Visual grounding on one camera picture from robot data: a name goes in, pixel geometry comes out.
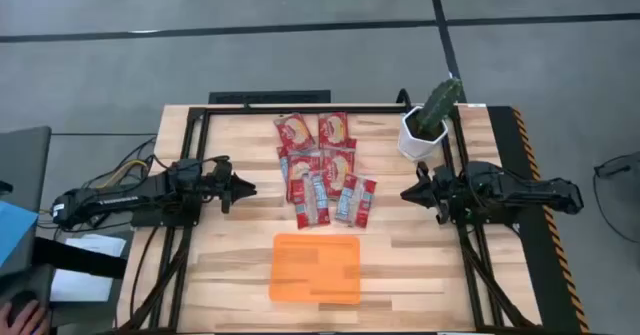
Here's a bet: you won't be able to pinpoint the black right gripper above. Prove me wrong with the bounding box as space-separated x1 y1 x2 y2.
399 161 454 226

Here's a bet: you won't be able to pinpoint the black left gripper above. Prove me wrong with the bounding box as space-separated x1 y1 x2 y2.
199 155 258 215

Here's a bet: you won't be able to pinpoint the white faceted plant pot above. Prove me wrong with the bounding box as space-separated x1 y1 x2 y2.
397 105 450 163

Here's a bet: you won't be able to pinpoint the green cactus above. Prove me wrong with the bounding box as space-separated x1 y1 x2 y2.
416 77 464 136

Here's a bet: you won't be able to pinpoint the orange translucent plastic basket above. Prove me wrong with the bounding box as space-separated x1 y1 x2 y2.
268 233 362 305

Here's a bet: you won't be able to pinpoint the white paper sheet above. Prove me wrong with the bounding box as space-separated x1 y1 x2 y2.
49 233 128 303

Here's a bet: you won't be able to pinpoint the blue paper sheet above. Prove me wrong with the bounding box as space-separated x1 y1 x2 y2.
0 199 40 269

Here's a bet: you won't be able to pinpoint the black computer mouse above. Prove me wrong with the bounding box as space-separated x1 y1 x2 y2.
6 289 39 316

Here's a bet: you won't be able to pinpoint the person's hand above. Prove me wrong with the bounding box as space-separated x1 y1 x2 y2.
0 299 50 335

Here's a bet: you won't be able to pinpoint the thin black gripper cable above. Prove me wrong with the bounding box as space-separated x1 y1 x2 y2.
197 154 232 169

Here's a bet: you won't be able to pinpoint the yellow cable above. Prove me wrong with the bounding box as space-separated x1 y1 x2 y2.
94 159 151 191

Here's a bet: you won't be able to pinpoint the black strap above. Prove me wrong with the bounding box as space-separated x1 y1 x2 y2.
31 236 129 280

